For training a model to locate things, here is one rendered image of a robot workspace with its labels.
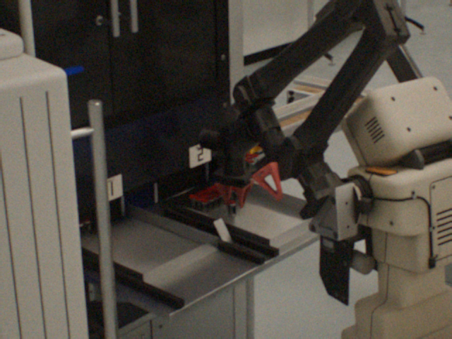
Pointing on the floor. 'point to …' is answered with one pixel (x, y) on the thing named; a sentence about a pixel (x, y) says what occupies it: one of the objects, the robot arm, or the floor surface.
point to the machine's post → (236, 30)
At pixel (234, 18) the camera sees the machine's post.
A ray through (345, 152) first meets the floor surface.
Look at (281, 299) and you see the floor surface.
